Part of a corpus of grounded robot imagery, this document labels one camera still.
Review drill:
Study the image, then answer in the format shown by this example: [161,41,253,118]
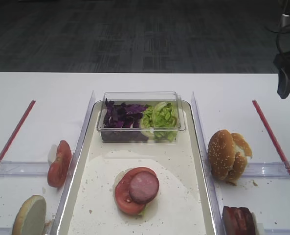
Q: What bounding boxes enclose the purple cabbage leaves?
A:
[103,99,147,128]

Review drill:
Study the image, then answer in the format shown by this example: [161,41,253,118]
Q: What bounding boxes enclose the right red strip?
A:
[252,100,290,175]

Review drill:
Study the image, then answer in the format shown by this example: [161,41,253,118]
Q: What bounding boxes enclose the stack of meat slices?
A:
[223,206,256,235]

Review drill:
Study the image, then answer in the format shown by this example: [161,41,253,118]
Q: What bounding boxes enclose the white pusher block tomato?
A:
[47,144,58,165]

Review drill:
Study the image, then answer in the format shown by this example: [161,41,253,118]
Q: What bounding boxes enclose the right clear acrylic divider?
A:
[191,93,226,235]

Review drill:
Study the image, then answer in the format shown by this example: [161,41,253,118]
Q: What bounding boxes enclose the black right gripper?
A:
[273,48,290,99]

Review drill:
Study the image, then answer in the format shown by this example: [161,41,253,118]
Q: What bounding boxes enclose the standing bun half left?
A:
[12,195,46,235]

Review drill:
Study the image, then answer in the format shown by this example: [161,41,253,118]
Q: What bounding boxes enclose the green lettuce leaves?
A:
[140,101,179,141]

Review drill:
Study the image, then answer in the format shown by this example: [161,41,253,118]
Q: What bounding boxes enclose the red strip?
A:
[252,100,290,175]
[0,100,36,163]

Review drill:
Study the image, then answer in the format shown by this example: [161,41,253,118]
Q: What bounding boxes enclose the left red strip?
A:
[0,100,36,163]

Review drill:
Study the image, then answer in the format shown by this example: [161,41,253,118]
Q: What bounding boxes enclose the upper left acrylic holder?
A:
[0,161,49,177]

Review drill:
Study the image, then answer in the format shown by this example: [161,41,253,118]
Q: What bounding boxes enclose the standing tomato slices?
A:
[47,140,72,188]

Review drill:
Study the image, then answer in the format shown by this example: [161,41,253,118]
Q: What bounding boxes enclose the round sausage meat slice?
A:
[129,171,159,204]

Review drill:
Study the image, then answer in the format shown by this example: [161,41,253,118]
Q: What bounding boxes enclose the lettuce under tomato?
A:
[137,206,147,216]

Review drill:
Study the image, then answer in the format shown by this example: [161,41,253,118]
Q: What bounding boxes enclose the chair base background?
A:
[265,24,281,33]

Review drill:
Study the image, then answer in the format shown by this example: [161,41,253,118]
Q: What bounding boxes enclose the white rectangular serving tray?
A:
[67,101,214,235]

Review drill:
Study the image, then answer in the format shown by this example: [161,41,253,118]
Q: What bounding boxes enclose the acrylic holder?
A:
[264,229,290,235]
[0,161,49,177]
[242,161,290,179]

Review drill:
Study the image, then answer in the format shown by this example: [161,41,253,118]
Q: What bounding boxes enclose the bottom bun on tray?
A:
[112,167,160,216]

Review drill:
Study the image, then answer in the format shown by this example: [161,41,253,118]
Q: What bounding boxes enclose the white pusher block meat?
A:
[251,212,265,235]

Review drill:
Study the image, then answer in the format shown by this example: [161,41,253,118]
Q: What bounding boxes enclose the upper right acrylic holder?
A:
[242,161,290,179]

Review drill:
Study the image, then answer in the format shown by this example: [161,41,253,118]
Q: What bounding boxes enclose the black camera cable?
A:
[275,19,290,57]

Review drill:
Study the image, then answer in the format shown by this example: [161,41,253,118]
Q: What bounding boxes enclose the clear plastic salad container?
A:
[96,92,186,142]

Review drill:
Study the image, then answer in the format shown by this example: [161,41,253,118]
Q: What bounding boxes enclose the tomato slice on bun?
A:
[114,167,158,215]

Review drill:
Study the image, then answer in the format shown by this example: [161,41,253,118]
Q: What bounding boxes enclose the sesame burger buns right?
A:
[208,129,252,185]

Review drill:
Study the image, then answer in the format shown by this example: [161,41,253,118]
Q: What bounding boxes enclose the lower right acrylic holder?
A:
[264,229,290,235]

